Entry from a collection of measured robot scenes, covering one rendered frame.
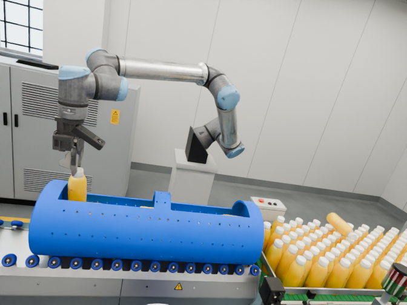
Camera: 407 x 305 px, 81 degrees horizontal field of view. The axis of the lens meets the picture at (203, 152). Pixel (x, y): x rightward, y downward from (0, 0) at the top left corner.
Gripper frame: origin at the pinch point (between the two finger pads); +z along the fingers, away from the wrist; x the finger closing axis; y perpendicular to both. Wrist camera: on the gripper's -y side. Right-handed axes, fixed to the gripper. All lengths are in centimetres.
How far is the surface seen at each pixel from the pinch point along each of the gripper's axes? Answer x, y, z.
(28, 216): -140, 85, 132
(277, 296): 24, -83, 34
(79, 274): 12.1, -5.7, 38.2
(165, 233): 13.0, -35.3, 15.7
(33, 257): 10.4, 10.8, 32.5
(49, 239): 14.4, 3.9, 20.1
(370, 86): -282, -373, -74
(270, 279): 19, -82, 31
